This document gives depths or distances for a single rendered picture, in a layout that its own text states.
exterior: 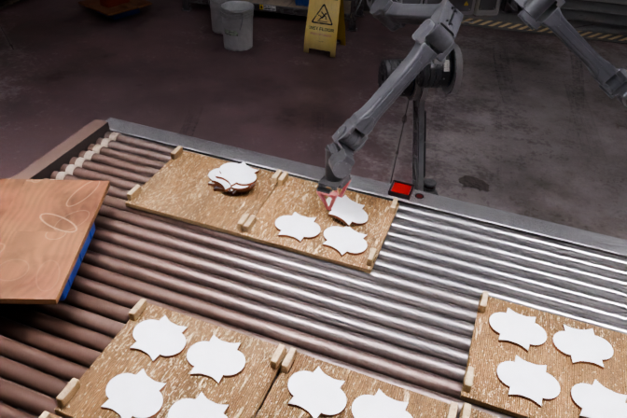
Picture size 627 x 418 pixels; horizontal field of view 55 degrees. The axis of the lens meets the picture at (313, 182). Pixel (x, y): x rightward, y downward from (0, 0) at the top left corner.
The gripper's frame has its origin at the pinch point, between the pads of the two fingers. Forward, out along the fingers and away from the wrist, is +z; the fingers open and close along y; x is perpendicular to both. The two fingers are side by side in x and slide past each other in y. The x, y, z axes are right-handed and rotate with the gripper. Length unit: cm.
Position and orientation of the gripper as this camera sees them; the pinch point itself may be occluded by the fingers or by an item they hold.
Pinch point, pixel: (333, 202)
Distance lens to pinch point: 192.4
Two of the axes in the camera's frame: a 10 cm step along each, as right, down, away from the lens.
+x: -8.9, -2.3, 4.0
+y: 4.6, -4.5, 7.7
